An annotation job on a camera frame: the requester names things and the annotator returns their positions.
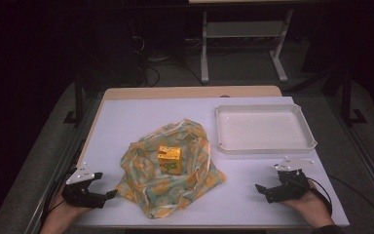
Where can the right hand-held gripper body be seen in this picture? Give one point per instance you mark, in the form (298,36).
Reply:
(292,185)

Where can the person's left hand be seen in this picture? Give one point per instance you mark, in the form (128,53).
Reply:
(61,211)

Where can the person's right hand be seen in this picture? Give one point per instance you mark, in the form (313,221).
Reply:
(308,208)

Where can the black floor stand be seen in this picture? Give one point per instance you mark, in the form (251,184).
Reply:
(78,100)
(347,97)

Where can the white metal table frame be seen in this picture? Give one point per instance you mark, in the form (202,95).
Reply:
(204,48)

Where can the yellow green patterned cloth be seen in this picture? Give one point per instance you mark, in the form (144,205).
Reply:
(149,191)

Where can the white table mat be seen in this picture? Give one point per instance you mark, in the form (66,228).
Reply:
(126,113)

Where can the metal frame rail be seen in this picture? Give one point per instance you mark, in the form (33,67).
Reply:
(366,162)
(55,182)

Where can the yellow carton box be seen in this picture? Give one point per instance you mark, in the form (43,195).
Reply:
(170,161)

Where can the white plastic tray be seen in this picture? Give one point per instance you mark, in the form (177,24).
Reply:
(263,128)

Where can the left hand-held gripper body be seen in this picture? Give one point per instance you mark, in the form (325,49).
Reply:
(79,195)

